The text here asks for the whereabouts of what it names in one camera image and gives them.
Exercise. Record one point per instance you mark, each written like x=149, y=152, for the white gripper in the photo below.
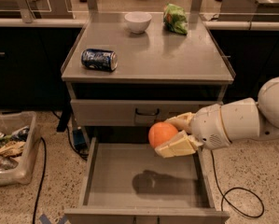
x=207, y=126

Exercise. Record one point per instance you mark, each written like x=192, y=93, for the orange fruit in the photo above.
x=161, y=132

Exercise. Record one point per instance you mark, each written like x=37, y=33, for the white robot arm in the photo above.
x=256, y=119

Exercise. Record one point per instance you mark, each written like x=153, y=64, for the open middle drawer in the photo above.
x=130, y=184

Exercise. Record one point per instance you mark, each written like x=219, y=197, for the grey drawer cabinet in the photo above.
x=155, y=65

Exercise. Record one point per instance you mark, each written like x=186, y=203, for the closed top drawer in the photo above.
x=130, y=112

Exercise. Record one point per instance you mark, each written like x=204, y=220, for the blue power adapter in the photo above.
x=78, y=139

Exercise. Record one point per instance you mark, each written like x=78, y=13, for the blue soda can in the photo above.
x=99, y=59

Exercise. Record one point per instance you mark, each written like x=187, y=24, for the green chip bag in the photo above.
x=175, y=19

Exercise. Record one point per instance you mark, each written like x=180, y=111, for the white bowl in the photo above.
x=137, y=21

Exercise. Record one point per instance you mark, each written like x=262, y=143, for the clear plastic trash bin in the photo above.
x=19, y=142

